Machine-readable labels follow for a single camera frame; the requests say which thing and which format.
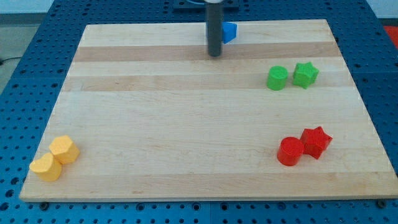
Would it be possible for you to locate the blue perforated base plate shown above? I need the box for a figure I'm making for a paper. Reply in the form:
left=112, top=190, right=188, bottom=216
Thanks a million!
left=1, top=1, right=397, bottom=223

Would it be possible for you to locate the wooden board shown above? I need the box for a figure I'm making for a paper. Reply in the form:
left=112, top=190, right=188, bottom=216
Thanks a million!
left=20, top=19, right=397, bottom=202

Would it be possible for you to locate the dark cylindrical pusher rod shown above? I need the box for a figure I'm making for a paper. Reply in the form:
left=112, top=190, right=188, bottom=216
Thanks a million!
left=205, top=2, right=223, bottom=57

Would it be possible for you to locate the green star block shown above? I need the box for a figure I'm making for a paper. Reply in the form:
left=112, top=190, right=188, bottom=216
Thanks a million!
left=293, top=62, right=319, bottom=89

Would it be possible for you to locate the red star block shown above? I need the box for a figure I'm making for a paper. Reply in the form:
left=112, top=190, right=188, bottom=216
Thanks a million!
left=300, top=126, right=333, bottom=159

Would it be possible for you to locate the blue triangle block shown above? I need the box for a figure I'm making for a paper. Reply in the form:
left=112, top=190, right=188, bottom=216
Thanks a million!
left=222, top=22, right=238, bottom=44

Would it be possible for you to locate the yellow heart block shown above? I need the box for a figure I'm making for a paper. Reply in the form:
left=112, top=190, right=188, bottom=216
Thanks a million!
left=29, top=153, right=62, bottom=182

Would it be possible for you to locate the green cylinder block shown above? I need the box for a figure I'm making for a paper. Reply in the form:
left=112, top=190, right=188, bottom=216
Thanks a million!
left=266, top=65, right=289, bottom=91

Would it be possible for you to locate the red cylinder block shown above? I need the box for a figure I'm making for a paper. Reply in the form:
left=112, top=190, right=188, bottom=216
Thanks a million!
left=277, top=137, right=305, bottom=166

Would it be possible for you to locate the yellow hexagon block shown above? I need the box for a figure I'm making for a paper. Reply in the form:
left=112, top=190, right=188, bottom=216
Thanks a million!
left=49, top=135, right=80, bottom=164

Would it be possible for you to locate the black cable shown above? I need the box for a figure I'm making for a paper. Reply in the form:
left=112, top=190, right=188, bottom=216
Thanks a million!
left=0, top=56, right=21, bottom=66

